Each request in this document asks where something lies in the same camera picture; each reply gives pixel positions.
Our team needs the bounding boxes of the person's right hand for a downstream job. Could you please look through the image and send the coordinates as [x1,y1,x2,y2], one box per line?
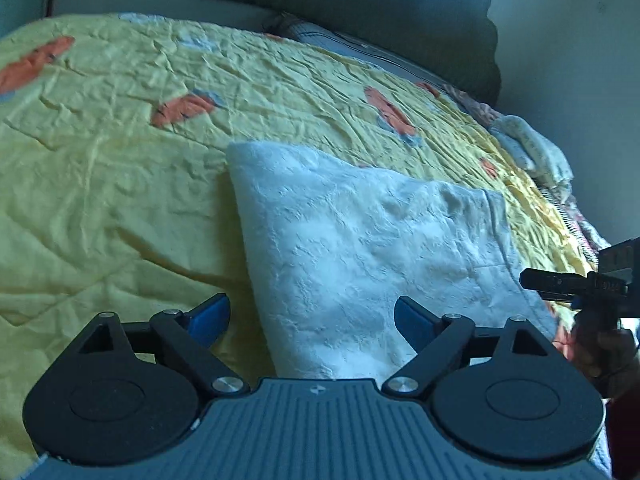
[572,307,640,402]

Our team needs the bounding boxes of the striped patterned bedsheet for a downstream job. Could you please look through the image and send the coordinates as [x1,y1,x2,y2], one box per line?
[539,182,612,262]

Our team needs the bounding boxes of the pink floral cloth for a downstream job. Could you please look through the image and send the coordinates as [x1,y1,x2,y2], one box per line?
[442,83,502,127]

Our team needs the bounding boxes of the dark cloud-shaped headboard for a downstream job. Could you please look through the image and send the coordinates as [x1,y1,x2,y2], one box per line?
[197,0,503,107]

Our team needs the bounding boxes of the grey pillow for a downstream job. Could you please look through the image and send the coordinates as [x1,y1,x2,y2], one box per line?
[262,10,447,86]

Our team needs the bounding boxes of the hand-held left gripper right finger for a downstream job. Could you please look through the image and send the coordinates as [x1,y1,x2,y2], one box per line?
[382,295,557,399]

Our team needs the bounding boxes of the white textured towel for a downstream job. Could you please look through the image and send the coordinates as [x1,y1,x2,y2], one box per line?
[226,140,559,382]

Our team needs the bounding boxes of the yellow carrot print blanket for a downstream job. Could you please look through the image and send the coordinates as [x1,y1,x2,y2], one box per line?
[0,12,609,480]

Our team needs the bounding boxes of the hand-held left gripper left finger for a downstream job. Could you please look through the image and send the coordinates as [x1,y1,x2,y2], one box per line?
[79,293,251,398]

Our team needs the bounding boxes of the white printed folded cloth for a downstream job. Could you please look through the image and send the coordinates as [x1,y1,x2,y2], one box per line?
[491,113,574,192]

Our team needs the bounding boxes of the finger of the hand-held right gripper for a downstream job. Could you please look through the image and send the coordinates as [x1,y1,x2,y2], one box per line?
[518,268,592,302]

